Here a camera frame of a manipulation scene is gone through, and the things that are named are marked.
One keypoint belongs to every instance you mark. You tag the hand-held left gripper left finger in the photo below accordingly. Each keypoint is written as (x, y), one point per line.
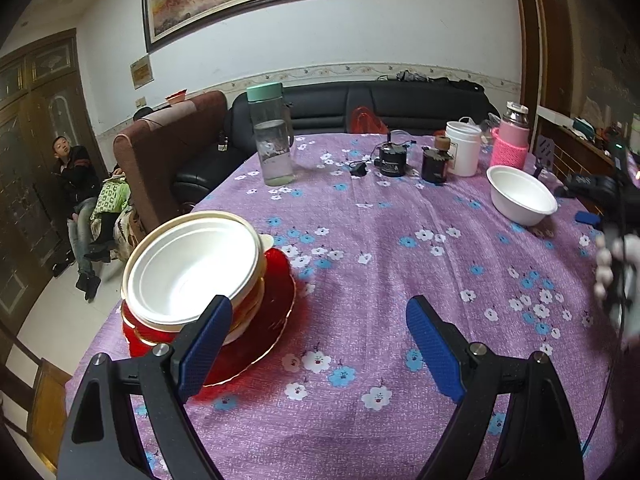
(205, 350)

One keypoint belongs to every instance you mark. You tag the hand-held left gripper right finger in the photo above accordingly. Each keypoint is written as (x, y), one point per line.
(435, 350)

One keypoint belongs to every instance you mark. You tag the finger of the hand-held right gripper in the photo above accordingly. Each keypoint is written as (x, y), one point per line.
(590, 186)
(586, 218)

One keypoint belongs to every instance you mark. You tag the red glass plate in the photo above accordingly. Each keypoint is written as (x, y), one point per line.
(145, 332)
(272, 300)

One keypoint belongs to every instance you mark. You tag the small white bowl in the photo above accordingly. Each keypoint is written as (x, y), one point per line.
(520, 190)

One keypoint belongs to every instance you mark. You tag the large white foam bowl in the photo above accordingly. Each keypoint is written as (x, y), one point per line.
(200, 270)

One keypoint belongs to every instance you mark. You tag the beige plastic bowl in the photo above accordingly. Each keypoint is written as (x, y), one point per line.
(265, 241)

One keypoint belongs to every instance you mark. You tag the person's right hand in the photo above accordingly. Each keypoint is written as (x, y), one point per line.
(606, 275)

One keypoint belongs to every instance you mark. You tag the wooden sideboard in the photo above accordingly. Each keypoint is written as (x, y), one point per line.
(580, 145)

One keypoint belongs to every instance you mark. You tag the pink knit-sleeved bottle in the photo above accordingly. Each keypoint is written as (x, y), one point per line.
(510, 147)

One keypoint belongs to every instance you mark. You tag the purple floral tablecloth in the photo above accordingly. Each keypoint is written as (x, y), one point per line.
(400, 260)

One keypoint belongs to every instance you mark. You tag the white plastic jar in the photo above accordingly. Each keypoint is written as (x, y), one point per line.
(462, 152)

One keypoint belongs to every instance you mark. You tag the dark jar with cork lid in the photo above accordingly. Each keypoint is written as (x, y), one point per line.
(434, 165)

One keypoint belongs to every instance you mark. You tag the wooden chair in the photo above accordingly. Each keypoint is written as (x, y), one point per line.
(50, 400)

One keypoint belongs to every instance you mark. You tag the dark clothing pile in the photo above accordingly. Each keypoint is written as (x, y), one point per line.
(430, 80)

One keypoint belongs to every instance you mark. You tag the black round device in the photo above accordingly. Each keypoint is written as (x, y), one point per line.
(392, 160)

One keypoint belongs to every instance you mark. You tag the black power adapter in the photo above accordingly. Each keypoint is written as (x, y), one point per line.
(359, 169)

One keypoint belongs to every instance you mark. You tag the brown armchair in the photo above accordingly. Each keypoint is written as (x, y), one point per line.
(150, 160)

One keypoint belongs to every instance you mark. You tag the clear water bottle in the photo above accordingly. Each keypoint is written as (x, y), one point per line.
(272, 150)

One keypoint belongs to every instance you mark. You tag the red plastic bag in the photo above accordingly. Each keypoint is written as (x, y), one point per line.
(365, 122)

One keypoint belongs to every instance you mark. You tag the wooden door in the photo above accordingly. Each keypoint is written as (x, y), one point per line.
(30, 160)

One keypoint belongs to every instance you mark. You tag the black leather sofa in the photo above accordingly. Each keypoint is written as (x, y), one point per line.
(320, 105)

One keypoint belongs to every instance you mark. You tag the small framed picture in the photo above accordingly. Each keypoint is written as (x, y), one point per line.
(141, 72)

